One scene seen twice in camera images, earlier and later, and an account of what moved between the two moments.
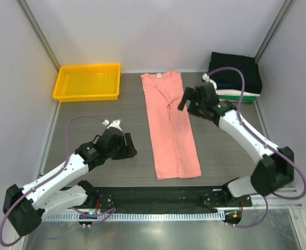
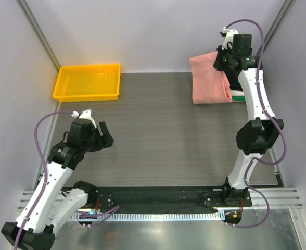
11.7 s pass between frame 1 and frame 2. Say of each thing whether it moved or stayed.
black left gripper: moved
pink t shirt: moved
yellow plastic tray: stayed
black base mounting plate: stayed
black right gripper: moved
